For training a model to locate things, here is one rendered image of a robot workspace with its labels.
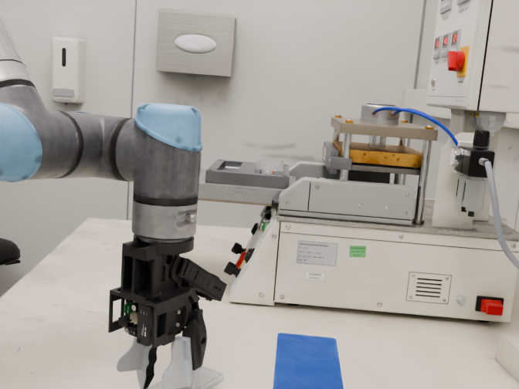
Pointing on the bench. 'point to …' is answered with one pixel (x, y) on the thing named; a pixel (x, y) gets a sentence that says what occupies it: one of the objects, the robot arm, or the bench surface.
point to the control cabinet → (472, 87)
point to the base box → (381, 272)
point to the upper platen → (382, 157)
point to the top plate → (388, 123)
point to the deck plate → (483, 228)
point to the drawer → (232, 194)
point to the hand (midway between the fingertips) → (167, 387)
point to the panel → (253, 248)
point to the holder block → (244, 175)
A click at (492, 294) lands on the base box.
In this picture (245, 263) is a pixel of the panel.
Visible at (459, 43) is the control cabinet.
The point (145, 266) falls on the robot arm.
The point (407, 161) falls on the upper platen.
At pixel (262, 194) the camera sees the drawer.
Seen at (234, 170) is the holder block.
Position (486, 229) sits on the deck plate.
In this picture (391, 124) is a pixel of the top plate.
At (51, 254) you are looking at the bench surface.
